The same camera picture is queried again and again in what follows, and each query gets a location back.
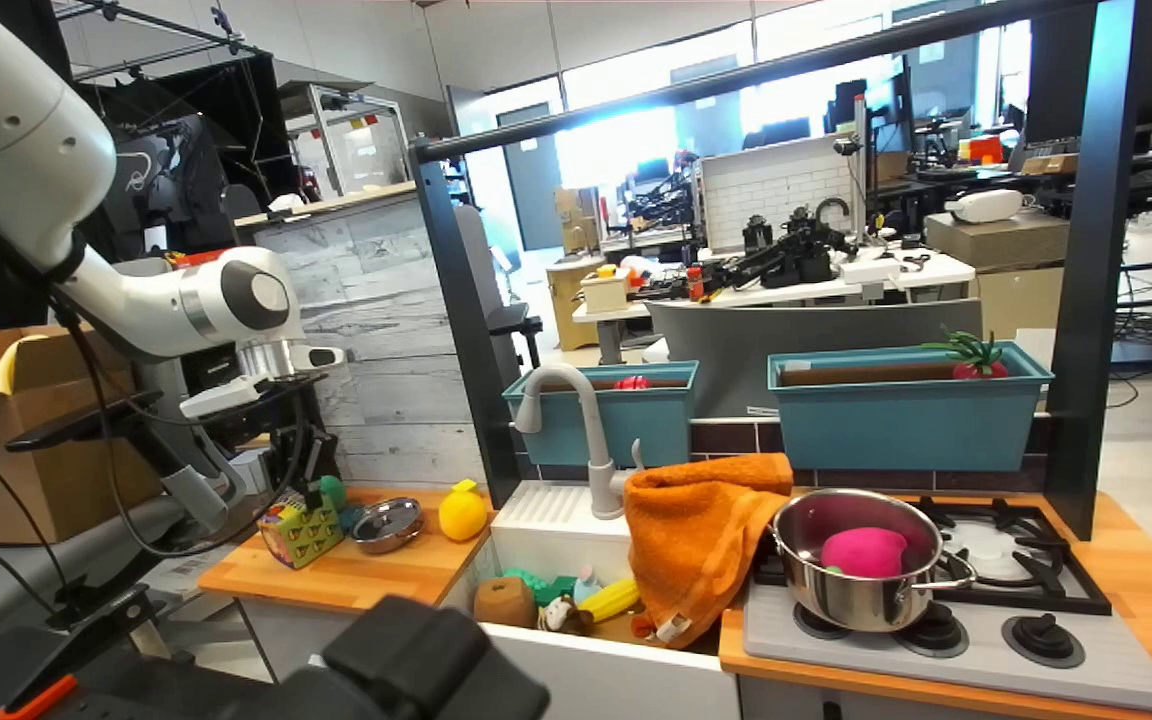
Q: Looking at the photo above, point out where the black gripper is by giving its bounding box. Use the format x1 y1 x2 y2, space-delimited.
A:
219 373 338 506

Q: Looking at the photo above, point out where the white toy sink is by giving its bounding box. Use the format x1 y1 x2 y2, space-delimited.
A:
446 474 749 720

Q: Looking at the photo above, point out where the green plush toy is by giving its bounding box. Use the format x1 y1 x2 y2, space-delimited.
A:
313 473 357 530

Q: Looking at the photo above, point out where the wooden toy kitchen counter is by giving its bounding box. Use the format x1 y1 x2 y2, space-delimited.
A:
196 474 1152 720

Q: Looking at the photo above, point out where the grey wood-look panel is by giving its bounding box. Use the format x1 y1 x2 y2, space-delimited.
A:
246 191 489 495

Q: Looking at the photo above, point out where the yellow toy lemon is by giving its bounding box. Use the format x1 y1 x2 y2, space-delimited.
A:
436 474 497 543

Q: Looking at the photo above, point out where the black padded object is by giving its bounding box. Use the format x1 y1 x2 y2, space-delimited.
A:
319 590 552 720

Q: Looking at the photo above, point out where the brown round toy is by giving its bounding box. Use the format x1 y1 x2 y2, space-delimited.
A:
470 574 538 633

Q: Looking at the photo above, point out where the teal toy piece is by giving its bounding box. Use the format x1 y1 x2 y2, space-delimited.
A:
509 564 588 613

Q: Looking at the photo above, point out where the open cardboard box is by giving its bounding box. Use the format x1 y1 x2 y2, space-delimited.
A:
0 319 166 549

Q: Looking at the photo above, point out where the grey toy faucet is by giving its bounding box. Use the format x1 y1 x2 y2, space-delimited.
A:
509 362 633 522

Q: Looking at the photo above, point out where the yellow toy corn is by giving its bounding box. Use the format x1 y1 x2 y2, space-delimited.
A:
575 570 644 629

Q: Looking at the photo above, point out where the orange cloth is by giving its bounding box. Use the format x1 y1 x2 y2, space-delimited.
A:
618 451 800 650

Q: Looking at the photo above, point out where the grey curved desk partition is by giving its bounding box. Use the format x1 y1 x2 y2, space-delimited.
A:
644 291 986 416

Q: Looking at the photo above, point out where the pink toy in pot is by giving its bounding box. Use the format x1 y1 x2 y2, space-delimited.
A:
814 522 912 579

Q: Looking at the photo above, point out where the steel pot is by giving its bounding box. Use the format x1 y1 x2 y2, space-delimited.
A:
767 484 980 635

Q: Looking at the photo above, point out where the teal planter box with plant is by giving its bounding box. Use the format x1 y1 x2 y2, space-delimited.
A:
765 328 1052 474

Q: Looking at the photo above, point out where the grey toy stove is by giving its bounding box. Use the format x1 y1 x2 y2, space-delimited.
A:
740 491 1152 716

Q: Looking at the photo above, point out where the black clamp orange handle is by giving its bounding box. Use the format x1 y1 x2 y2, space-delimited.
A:
0 584 152 720

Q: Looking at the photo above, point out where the black metal frame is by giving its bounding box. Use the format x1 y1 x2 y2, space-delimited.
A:
407 0 1146 543

